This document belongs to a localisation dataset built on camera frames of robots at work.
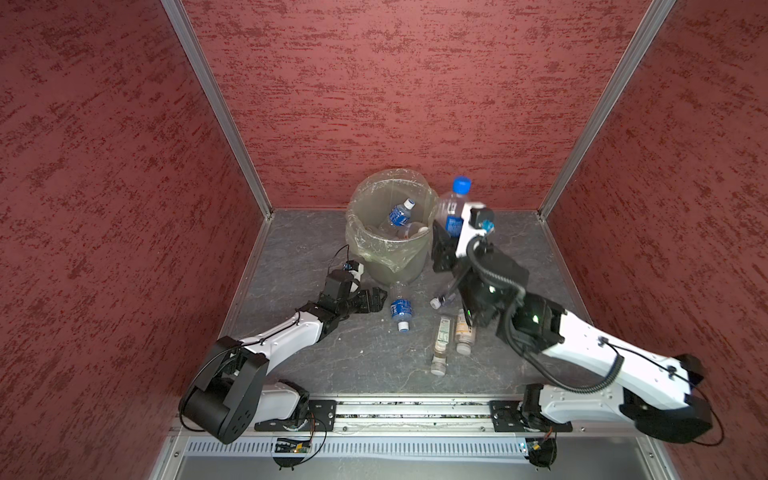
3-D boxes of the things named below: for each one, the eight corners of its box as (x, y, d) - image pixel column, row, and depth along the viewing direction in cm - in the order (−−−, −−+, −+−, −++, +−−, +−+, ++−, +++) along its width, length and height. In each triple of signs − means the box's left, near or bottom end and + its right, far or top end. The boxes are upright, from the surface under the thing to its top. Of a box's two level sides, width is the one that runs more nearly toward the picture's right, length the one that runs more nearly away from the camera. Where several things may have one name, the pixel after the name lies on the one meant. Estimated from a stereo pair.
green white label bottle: (430, 373, 82) (432, 368, 78) (437, 322, 92) (439, 315, 88) (443, 376, 82) (445, 371, 78) (449, 324, 92) (451, 317, 88)
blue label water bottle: (401, 336, 89) (402, 328, 85) (388, 308, 95) (388, 300, 91) (419, 327, 91) (421, 320, 87) (405, 301, 97) (406, 292, 93)
